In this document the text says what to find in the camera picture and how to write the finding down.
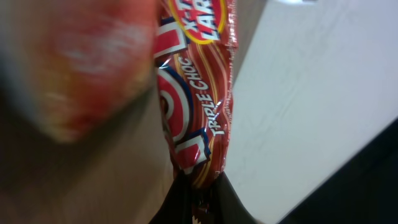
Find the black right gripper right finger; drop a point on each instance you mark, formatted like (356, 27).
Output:
(226, 205)

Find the red chocolate bar wrapper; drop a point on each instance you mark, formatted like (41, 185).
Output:
(196, 45)

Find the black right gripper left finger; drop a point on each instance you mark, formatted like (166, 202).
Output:
(177, 206)

